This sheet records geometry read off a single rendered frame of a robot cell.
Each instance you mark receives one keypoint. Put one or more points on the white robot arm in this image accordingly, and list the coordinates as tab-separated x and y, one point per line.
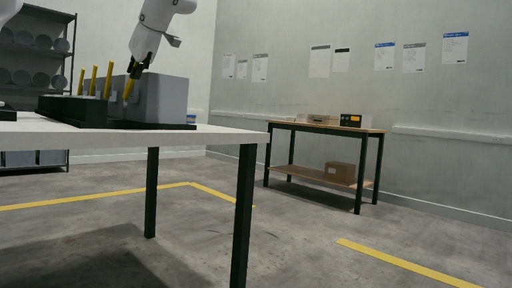
154	14

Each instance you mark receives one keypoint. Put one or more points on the small round tin with blue rim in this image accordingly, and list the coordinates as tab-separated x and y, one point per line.
191	119

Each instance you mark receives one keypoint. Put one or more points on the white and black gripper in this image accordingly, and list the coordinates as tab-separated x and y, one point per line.
143	45

